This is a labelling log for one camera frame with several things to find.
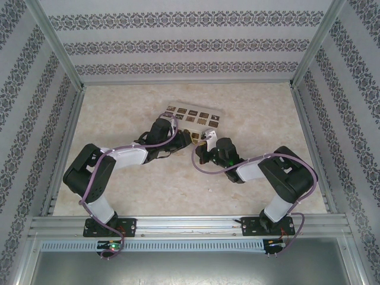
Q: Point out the white box with picture tiles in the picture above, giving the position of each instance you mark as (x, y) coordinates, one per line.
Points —
(196, 114)

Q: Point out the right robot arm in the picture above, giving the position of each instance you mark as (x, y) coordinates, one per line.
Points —
(285, 178)

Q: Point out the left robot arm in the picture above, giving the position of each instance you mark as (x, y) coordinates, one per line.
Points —
(89, 178)

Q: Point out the circuit board with black connectors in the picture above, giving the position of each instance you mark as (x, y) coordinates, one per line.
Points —
(274, 244)

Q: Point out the grey metal panel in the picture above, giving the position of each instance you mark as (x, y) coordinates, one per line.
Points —
(190, 270)

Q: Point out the circuit board with green light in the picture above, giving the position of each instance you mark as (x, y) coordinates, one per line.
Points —
(114, 245)

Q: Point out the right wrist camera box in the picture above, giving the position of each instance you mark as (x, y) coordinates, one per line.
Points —
(210, 139)

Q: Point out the aluminium table edge rail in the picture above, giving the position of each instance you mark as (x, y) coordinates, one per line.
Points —
(187, 83)
(69, 133)
(309, 133)

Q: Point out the aluminium mounting rail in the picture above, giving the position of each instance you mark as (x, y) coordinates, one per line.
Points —
(184, 225)

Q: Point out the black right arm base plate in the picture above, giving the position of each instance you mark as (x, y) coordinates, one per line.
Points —
(246, 225)

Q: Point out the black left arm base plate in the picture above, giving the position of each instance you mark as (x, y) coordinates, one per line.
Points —
(129, 225)

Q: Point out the aluminium frame post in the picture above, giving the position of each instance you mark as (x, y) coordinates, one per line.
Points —
(316, 44)
(56, 44)
(353, 267)
(28, 261)

